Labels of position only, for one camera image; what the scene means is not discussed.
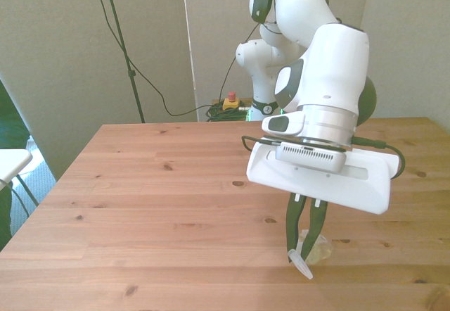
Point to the dark camera stand pole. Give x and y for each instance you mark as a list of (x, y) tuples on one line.
[(123, 50)]

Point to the white side table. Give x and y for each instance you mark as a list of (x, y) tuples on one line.
[(12, 163)]

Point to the yellow emergency stop button box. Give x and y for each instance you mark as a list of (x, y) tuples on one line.
[(231, 102)]

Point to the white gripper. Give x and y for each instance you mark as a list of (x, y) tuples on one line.
[(365, 188)]

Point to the clear sanitizer pump bottle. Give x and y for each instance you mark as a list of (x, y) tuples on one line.
[(321, 249)]

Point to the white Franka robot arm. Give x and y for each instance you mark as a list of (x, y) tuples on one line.
[(330, 64)]

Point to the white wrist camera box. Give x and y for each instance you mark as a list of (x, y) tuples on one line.
[(309, 156)]

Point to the dark green cloth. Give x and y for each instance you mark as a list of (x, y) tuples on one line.
[(10, 121)]

